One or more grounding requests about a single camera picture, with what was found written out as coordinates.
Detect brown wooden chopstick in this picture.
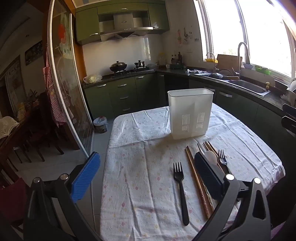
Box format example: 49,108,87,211
185,146,213,219

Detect red-handled wooden chopstick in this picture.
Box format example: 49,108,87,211
185,146,211,219

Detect metal fork black handle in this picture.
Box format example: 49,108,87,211
218,150,232,174

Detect white plastic spoon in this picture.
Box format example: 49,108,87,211
205,151,217,165

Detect black plastic fork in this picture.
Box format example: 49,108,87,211
173,162,189,226

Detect light wooden chopstick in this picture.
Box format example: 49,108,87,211
197,142,204,155

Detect steel kitchen sink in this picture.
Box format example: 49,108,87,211
228,80,270,96

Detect steel kitchen faucet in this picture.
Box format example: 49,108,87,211
237,42,251,77

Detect red chair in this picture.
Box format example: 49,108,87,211
1,178,29,228

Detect white floral tablecloth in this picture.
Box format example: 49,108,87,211
100,105,285,240

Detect white plastic utensil basket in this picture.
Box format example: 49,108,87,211
168,88,214,140

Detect white trash bin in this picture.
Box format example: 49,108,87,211
93,116,107,133

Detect red checkered apron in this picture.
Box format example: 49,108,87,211
43,48,66,126

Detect white plastic bag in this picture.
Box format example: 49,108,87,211
83,74,102,84

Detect sliding glass door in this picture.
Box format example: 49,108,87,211
47,1,94,157

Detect small steel pot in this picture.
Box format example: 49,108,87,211
134,60,145,69

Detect black wok with lid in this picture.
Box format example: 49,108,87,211
109,61,127,73

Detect steel range hood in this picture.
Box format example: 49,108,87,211
98,11,154,42

